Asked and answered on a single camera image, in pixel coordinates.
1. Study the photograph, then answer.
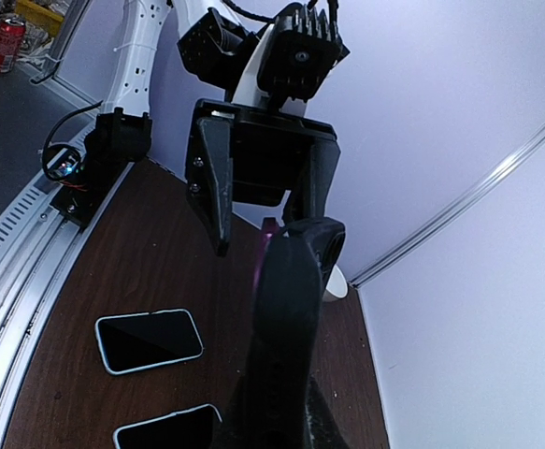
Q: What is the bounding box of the right corner aluminium post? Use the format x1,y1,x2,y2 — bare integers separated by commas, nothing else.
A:
348,122,545,288

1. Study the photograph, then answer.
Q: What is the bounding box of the left blue-cased phone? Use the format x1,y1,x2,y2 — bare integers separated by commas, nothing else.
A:
94,309,205,376

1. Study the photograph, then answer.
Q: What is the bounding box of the middle blue-cased phone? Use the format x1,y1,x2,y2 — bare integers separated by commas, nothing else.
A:
113,404,222,449

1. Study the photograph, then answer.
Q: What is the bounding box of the yellow tray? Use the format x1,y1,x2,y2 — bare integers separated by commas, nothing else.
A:
15,0,65,23

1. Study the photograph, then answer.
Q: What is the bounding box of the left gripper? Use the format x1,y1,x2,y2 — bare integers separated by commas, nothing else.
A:
185,99,338,256

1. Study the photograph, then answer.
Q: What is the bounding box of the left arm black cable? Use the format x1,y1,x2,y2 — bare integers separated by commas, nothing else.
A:
220,0,343,24

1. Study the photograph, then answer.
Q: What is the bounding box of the blue-cased phone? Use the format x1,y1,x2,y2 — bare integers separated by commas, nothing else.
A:
113,404,222,449
94,309,205,376

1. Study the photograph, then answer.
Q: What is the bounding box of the small white cup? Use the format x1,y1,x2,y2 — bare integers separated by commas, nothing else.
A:
323,265,349,302

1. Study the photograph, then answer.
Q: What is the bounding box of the red soda can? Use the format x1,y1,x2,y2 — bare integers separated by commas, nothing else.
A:
0,18,26,74

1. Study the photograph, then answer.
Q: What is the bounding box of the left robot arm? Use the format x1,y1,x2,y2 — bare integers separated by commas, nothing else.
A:
95,1,348,255

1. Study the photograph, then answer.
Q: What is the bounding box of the black phone case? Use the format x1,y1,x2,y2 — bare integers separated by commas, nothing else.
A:
245,217,345,448

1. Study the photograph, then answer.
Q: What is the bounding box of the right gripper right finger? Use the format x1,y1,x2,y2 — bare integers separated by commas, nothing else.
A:
304,376,349,449

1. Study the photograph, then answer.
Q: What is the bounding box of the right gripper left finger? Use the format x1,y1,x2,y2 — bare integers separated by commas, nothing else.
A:
210,374,252,449

